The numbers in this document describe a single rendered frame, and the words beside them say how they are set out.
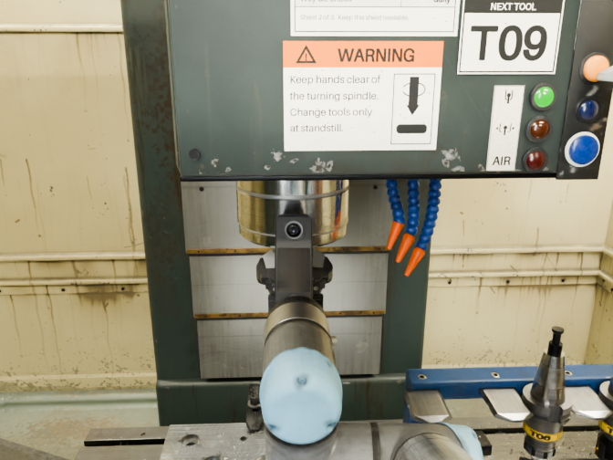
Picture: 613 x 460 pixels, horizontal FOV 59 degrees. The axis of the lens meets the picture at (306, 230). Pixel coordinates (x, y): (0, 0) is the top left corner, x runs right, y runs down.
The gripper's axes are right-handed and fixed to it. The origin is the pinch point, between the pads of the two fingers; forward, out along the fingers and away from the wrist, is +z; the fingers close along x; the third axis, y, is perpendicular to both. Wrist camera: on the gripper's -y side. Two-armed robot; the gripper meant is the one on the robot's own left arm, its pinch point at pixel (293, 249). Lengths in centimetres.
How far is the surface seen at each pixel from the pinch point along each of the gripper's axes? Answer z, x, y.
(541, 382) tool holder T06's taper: -15.4, 32.8, 13.7
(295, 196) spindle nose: -8.8, 0.1, -10.6
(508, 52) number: -21.2, 20.7, -28.4
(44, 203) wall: 81, -72, 16
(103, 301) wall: 81, -58, 48
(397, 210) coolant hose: -3.3, 14.6, -7.0
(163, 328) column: 45, -31, 38
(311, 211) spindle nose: -8.6, 2.2, -8.6
